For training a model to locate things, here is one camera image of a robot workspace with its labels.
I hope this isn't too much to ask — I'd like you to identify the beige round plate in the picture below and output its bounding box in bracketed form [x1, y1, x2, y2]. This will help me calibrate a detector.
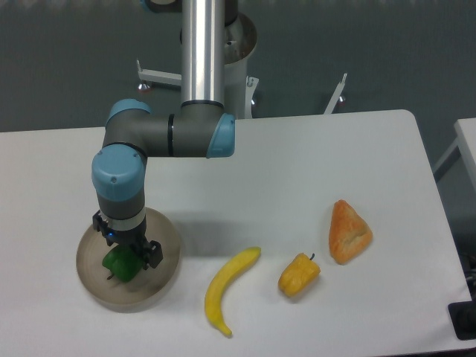
[76, 208, 181, 312]

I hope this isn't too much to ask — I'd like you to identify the green toy bell pepper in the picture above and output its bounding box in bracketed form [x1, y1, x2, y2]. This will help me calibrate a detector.
[102, 245, 144, 283]

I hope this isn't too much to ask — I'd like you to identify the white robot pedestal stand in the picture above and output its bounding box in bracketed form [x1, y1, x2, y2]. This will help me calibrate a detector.
[134, 10, 350, 120]

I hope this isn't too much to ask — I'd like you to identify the orange toy pastry triangle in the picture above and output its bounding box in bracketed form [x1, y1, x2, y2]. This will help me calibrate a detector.
[329, 200, 373, 265]

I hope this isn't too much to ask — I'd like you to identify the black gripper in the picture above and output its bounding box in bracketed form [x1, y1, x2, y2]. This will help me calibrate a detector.
[92, 210, 164, 270]

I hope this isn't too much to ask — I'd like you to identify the yellow toy banana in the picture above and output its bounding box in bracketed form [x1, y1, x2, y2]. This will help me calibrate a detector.
[204, 246, 261, 338]

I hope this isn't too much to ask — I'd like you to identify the black device at right edge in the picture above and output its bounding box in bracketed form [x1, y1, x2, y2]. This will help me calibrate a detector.
[448, 300, 475, 341]

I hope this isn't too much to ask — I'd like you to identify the white side table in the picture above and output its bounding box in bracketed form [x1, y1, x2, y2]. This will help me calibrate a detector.
[432, 118, 476, 188]

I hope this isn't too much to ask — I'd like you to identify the yellow toy bell pepper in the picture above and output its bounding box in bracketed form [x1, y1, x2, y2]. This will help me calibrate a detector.
[277, 253, 321, 298]

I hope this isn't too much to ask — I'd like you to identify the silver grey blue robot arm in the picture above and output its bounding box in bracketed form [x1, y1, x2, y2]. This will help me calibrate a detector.
[91, 1, 235, 269]

